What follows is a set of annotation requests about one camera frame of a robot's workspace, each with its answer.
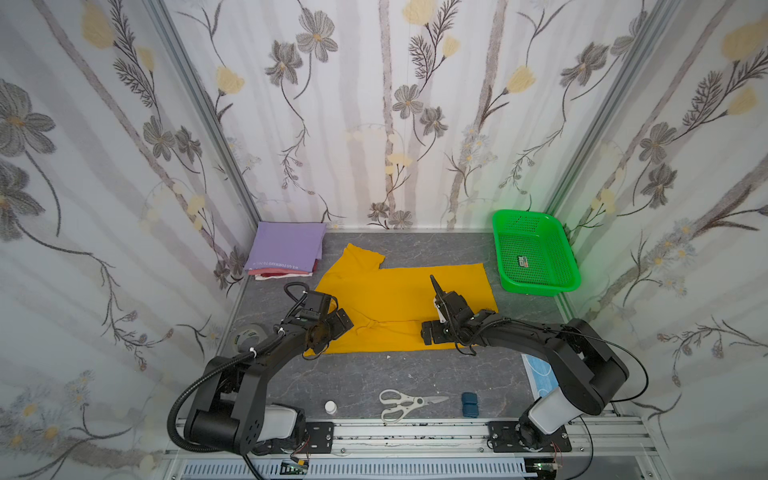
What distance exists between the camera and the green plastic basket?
1006 millimetres

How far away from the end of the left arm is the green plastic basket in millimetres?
561

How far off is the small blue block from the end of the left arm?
39cm

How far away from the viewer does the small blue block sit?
0.80m

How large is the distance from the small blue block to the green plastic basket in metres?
Result: 0.37

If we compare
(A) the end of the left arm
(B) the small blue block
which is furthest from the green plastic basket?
(A) the end of the left arm

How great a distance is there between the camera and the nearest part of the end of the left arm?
67cm
